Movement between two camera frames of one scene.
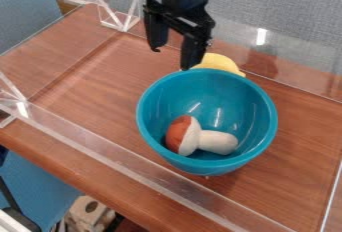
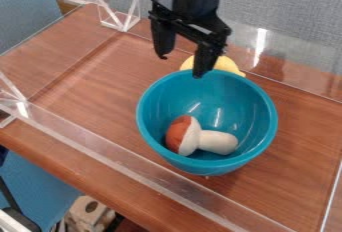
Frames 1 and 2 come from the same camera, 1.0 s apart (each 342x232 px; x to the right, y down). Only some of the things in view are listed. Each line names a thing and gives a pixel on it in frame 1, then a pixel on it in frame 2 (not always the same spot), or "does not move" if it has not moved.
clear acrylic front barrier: x=129 y=167 does not move
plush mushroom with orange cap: x=187 y=138 does not move
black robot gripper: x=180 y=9 to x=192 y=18
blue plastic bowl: x=228 y=103 does not move
